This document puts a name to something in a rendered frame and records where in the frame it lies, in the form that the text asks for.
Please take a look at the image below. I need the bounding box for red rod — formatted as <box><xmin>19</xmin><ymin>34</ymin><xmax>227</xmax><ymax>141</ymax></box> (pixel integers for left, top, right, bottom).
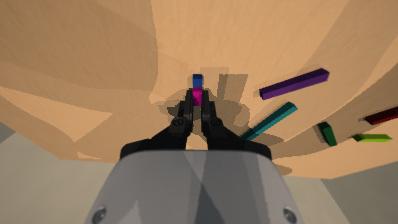
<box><xmin>365</xmin><ymin>107</ymin><xmax>398</xmax><ymax>125</ymax></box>

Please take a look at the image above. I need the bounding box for small blue block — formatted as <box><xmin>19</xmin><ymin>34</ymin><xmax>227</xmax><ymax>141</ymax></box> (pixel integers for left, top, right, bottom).
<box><xmin>193</xmin><ymin>74</ymin><xmax>202</xmax><ymax>87</ymax></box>

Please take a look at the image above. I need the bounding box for turquoise rod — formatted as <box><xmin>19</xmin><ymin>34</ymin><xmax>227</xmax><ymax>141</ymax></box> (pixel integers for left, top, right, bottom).
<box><xmin>240</xmin><ymin>102</ymin><xmax>298</xmax><ymax>141</ymax></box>

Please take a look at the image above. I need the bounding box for purple rod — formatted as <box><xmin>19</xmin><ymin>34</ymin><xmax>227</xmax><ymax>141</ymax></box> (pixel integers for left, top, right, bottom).
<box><xmin>259</xmin><ymin>68</ymin><xmax>330</xmax><ymax>100</ymax></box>

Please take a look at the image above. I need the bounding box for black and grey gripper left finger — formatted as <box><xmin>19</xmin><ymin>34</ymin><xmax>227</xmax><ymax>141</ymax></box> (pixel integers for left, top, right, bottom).
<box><xmin>119</xmin><ymin>90</ymin><xmax>193</xmax><ymax>160</ymax></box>

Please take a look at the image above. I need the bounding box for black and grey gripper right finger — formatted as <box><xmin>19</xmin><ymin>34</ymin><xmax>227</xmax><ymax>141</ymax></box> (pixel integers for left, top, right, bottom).
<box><xmin>201</xmin><ymin>90</ymin><xmax>272</xmax><ymax>160</ymax></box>

